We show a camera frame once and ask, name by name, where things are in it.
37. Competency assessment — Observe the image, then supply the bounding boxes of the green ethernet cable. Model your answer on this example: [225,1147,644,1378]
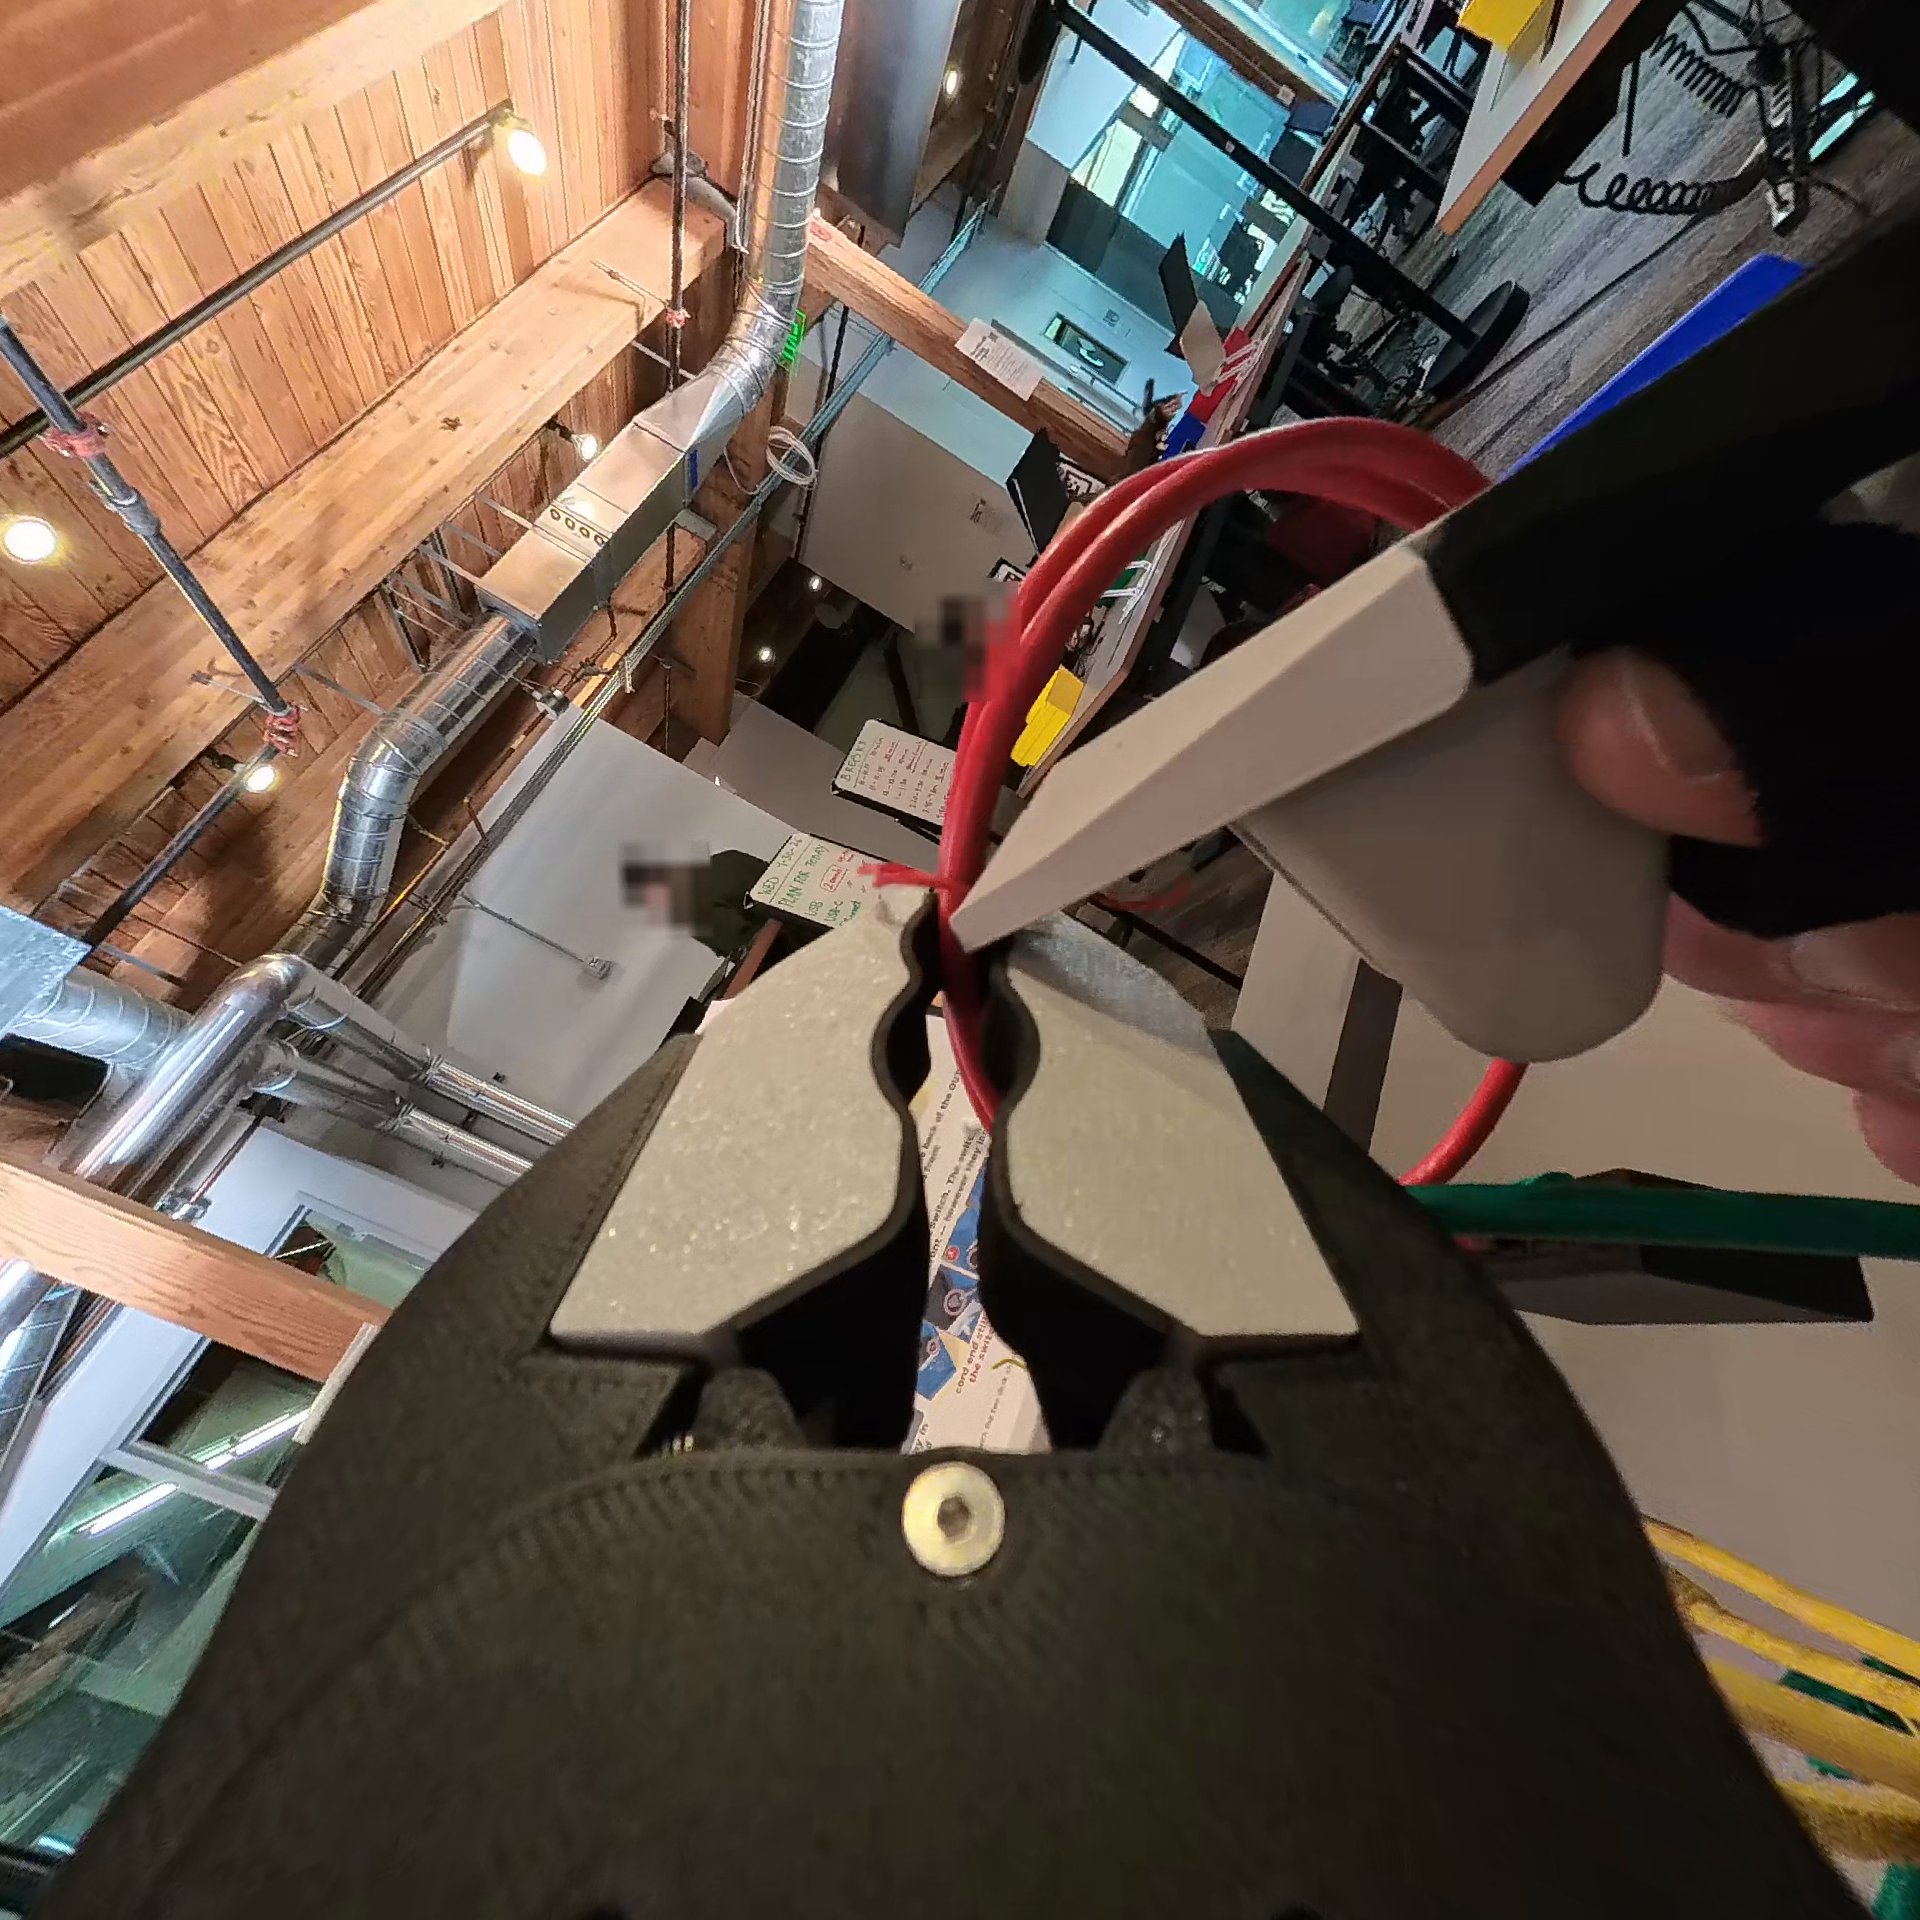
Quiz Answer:
[1410,1174,1920,1920]

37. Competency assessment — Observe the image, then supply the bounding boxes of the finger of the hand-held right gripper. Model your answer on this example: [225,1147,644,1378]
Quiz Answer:
[949,541,1483,956]

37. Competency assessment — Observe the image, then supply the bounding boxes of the black network switch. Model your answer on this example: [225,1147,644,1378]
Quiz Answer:
[1476,1170,1877,1326]

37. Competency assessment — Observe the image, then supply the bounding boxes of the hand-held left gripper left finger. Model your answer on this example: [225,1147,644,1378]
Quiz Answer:
[545,883,941,1363]

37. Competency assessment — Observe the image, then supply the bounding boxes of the person's right hand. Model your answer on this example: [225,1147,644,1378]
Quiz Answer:
[1555,653,1920,1187]

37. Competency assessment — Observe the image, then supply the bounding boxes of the blue divided plastic bin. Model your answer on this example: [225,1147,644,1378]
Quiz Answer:
[1506,253,1807,475]

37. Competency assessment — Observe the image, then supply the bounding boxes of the printed instruction sheet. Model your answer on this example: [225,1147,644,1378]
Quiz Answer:
[902,1021,1051,1458]

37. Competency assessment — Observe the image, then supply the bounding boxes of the yellow ethernet cable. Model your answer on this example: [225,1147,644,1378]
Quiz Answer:
[1641,1515,1920,1871]

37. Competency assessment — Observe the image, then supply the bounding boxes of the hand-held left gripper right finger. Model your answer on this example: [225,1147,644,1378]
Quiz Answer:
[978,900,1362,1363]

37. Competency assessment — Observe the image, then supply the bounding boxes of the whiteboard with green writing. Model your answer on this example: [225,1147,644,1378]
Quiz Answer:
[746,830,887,937]

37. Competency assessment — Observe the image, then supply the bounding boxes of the silver air duct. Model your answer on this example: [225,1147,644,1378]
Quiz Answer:
[270,0,848,964]

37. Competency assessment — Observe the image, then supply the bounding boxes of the red ethernet cable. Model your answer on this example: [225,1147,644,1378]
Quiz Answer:
[941,421,1531,1187]

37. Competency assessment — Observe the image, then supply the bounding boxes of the silver insulated pipes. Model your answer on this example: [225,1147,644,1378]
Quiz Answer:
[0,900,578,1450]

